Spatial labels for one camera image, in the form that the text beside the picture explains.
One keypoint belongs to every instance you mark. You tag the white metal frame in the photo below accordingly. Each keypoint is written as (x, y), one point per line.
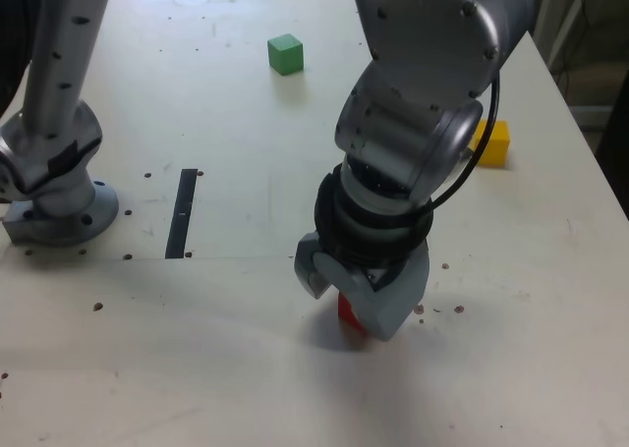
(560, 19)

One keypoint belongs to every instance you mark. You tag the black tape strip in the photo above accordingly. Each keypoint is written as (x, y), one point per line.
(181, 216)

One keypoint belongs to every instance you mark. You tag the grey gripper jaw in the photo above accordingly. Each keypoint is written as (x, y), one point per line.
(305, 265)
(393, 304)

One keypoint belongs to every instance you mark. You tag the green cube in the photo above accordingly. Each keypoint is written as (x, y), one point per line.
(285, 56)

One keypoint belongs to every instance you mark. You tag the red cube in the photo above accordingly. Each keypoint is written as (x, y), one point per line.
(346, 312)

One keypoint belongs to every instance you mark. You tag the yellow cube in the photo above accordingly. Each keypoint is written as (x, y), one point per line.
(496, 145)

